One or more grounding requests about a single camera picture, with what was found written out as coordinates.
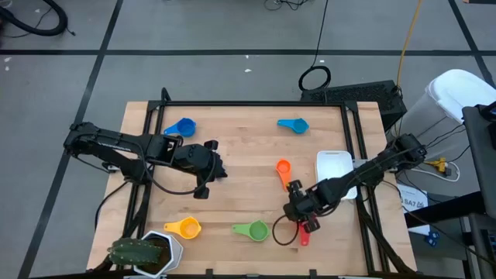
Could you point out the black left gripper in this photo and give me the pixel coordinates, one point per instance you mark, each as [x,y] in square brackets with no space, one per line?
[197,159]

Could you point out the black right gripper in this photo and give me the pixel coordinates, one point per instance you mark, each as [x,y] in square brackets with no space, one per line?
[306,203]

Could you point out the red measuring cup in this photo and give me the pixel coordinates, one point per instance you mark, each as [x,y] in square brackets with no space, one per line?
[304,239]

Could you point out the orange measuring cup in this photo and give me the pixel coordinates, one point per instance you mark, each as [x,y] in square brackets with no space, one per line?
[283,167]

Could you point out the dark blue measuring cup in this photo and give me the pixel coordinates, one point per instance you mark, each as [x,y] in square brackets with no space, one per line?
[185,128]

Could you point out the green measuring cup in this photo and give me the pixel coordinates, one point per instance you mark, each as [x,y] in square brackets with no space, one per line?
[257,231]

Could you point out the yellow measuring cup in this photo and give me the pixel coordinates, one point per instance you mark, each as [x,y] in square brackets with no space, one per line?
[190,228]

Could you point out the light blue measuring cup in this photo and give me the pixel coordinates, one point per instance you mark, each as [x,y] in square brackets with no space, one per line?
[298,126]

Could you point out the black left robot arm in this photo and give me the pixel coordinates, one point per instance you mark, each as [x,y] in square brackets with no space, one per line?
[116,145]

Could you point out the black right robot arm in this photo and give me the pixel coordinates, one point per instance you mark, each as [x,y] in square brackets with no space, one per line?
[368,172]

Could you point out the white plastic basket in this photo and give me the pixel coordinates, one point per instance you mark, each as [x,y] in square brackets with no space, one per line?
[333,166]

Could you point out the white paper label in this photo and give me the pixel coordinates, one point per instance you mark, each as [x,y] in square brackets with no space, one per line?
[412,201]

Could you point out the green cactus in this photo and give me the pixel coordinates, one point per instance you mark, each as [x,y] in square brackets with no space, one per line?
[133,252]

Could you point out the yellow plug connector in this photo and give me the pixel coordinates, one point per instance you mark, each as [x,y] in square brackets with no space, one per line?
[439,164]

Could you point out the white trash bin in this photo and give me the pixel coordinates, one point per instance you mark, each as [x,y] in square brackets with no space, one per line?
[457,93]

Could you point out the black aluminium table frame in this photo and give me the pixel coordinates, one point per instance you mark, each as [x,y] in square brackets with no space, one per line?
[252,104]

